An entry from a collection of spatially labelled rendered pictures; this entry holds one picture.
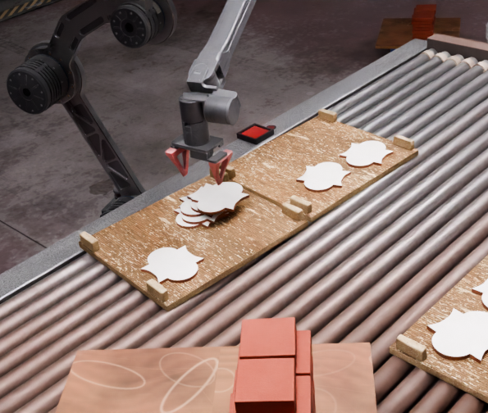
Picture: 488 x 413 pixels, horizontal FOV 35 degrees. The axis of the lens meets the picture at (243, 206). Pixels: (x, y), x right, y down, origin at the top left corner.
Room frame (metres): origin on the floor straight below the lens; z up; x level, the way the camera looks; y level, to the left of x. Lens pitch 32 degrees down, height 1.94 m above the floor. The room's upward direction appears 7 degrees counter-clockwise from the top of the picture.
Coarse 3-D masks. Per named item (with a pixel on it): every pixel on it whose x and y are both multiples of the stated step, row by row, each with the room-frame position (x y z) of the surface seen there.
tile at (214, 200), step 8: (224, 184) 1.64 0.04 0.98; (232, 184) 1.63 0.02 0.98; (208, 192) 1.61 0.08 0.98; (216, 192) 1.61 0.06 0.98; (224, 192) 1.60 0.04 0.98; (232, 192) 1.60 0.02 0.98; (240, 192) 1.59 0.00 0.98; (192, 200) 1.59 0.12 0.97; (200, 200) 1.58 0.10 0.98; (208, 200) 1.57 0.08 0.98; (216, 200) 1.57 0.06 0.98; (224, 200) 1.56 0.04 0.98; (232, 200) 1.56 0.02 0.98; (240, 200) 1.56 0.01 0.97; (200, 208) 1.54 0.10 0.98; (208, 208) 1.54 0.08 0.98; (216, 208) 1.53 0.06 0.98; (224, 208) 1.53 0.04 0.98; (232, 208) 1.52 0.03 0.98
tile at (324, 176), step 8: (312, 168) 1.72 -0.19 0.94; (320, 168) 1.72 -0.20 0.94; (328, 168) 1.72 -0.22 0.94; (336, 168) 1.71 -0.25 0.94; (304, 176) 1.69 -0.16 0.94; (312, 176) 1.68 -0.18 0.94; (320, 176) 1.68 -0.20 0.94; (328, 176) 1.67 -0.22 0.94; (336, 176) 1.67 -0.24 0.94; (344, 176) 1.67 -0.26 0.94; (304, 184) 1.65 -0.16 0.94; (312, 184) 1.64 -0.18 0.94; (320, 184) 1.64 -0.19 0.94; (328, 184) 1.64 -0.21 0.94; (336, 184) 1.63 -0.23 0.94; (320, 192) 1.62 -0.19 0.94
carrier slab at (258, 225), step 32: (192, 192) 1.69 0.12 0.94; (128, 224) 1.58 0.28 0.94; (160, 224) 1.56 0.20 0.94; (224, 224) 1.53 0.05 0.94; (256, 224) 1.51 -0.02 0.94; (288, 224) 1.50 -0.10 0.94; (96, 256) 1.46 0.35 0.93; (128, 256) 1.44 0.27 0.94; (224, 256) 1.40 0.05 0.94; (256, 256) 1.40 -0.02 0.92; (192, 288) 1.30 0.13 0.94
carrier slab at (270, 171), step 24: (312, 120) 2.01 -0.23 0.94; (264, 144) 1.90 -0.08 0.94; (288, 144) 1.88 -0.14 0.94; (312, 144) 1.87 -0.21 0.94; (336, 144) 1.85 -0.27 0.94; (240, 168) 1.78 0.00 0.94; (264, 168) 1.77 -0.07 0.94; (288, 168) 1.75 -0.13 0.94; (360, 168) 1.71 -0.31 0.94; (384, 168) 1.70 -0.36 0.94; (264, 192) 1.65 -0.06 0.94; (288, 192) 1.64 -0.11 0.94; (312, 192) 1.62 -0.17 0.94; (336, 192) 1.61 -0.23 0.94; (312, 216) 1.52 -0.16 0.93
